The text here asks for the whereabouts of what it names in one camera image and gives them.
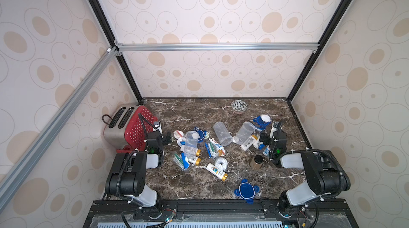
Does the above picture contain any packaged toothbrush kit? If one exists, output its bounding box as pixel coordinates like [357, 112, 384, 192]
[263, 146, 270, 158]

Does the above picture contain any round white red soap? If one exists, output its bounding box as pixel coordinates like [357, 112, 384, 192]
[173, 130, 184, 139]

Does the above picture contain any white bottle orange cap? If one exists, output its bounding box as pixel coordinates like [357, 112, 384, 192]
[240, 134, 259, 151]

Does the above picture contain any green toothbrush packet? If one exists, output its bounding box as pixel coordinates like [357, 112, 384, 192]
[173, 153, 185, 170]

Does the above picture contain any white bottle gold cap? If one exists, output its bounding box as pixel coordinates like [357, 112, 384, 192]
[181, 145, 201, 157]

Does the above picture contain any red white toothpaste packet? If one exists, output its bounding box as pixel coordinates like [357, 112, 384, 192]
[205, 138, 225, 158]

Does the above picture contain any clear comb disc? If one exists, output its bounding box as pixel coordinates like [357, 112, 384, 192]
[214, 157, 228, 172]

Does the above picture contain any white shampoo tube gold cap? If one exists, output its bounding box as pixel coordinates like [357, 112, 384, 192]
[206, 163, 228, 181]

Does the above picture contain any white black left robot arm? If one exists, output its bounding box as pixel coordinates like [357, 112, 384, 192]
[105, 113, 172, 210]

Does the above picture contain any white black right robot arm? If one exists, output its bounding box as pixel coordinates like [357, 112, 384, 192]
[259, 120, 351, 217]

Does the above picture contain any red polka dot toaster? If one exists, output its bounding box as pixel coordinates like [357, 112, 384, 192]
[102, 104, 158, 150]

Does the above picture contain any silver aluminium crossbar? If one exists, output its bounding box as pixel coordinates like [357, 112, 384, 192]
[118, 42, 320, 52]

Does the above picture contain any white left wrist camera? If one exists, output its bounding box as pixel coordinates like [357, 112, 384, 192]
[153, 121, 163, 134]

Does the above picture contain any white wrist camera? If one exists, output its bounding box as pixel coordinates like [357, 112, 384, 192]
[153, 121, 163, 134]
[269, 122, 279, 138]

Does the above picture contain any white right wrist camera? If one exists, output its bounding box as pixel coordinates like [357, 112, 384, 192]
[269, 122, 279, 138]

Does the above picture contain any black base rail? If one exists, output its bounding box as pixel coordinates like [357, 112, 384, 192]
[83, 199, 358, 228]

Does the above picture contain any silver aluminium left rail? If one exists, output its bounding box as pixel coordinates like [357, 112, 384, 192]
[1, 47, 118, 212]

